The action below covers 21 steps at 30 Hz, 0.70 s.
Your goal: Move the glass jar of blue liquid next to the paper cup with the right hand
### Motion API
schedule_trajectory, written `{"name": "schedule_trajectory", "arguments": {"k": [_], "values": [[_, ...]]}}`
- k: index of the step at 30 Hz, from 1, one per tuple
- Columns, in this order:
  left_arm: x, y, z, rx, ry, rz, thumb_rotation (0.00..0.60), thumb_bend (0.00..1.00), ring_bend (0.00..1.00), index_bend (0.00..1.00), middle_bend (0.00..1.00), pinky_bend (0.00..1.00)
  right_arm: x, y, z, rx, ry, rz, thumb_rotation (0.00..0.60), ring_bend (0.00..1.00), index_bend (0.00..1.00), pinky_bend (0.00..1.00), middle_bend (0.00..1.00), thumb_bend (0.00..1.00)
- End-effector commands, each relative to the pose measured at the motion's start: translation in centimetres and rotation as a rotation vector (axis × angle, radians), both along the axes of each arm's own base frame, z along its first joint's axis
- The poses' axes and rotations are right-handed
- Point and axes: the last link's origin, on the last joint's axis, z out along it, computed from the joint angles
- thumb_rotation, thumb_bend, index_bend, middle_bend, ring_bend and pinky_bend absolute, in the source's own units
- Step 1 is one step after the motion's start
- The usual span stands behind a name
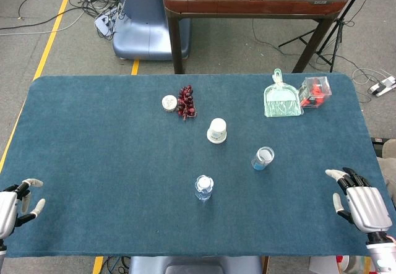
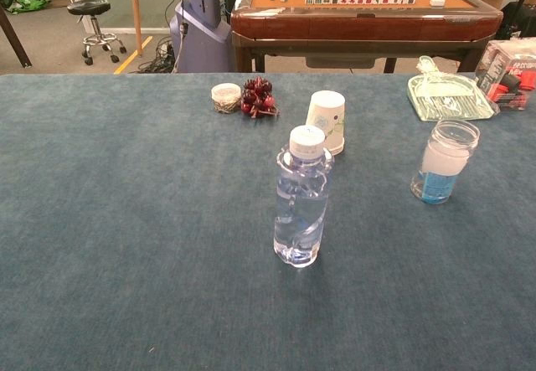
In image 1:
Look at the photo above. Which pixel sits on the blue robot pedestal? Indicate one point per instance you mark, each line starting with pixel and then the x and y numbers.
pixel 145 23

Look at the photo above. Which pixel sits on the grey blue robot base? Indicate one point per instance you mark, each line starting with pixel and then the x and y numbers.
pixel 195 266

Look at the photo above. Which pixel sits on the brown mahjong table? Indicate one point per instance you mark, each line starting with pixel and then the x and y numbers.
pixel 247 6

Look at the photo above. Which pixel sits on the white power strip with plugs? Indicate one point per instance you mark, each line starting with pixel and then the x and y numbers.
pixel 103 23

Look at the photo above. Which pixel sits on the clear plastic cup blue label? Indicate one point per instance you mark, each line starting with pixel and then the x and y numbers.
pixel 262 159

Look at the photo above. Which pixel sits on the small round white container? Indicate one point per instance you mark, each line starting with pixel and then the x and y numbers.
pixel 169 103

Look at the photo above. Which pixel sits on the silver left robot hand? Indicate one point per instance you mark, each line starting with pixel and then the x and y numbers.
pixel 7 206

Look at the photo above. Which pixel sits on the dark red grape bunch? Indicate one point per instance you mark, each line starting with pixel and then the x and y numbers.
pixel 186 102

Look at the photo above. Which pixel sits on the white power strip grey plug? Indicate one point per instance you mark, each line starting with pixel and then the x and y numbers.
pixel 382 87

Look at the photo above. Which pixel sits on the grey beige cushion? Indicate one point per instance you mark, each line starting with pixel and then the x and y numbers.
pixel 389 165

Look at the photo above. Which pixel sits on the clear green plastic dustpan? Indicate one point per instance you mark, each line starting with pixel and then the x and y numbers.
pixel 297 108

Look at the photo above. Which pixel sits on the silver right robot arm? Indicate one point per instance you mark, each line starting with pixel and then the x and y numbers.
pixel 382 255

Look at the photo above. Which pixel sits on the blue table cloth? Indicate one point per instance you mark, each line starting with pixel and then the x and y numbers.
pixel 108 178

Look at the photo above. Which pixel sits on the clear water bottle white cap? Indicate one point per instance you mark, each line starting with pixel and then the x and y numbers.
pixel 204 189

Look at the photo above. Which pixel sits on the white paper cup upside down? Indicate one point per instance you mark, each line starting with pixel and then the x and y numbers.
pixel 217 130

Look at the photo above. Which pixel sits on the clear box with red parts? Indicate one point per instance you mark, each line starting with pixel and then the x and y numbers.
pixel 315 93

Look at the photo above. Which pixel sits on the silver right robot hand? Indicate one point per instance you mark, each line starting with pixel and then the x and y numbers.
pixel 368 206

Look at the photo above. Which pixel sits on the black tripod stand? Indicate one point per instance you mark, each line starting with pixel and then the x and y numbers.
pixel 335 29

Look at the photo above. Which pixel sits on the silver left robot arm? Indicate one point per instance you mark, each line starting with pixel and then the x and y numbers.
pixel 2 249

